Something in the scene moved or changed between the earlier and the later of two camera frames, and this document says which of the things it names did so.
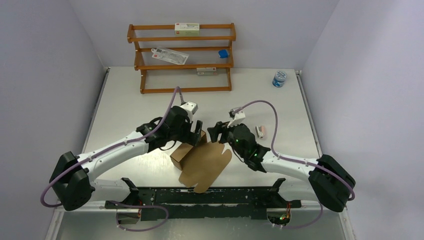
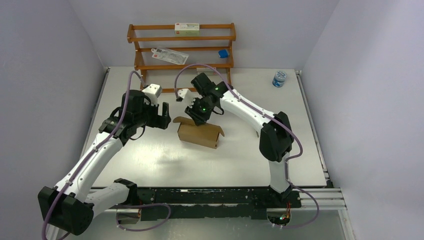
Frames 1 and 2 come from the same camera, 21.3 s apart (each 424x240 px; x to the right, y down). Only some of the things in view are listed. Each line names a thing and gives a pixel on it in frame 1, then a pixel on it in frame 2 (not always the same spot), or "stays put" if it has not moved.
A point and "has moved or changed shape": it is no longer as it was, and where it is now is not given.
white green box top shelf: [187, 29] stays put
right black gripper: [214, 131] to [199, 119]
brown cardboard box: [200, 164] has moved or changed shape
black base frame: [179, 203] stays put
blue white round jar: [279, 78] stays put
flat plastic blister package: [169, 55] stays put
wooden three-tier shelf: [185, 57] stays put
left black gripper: [190, 137] to [158, 121]
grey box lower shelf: [206, 71] stays put
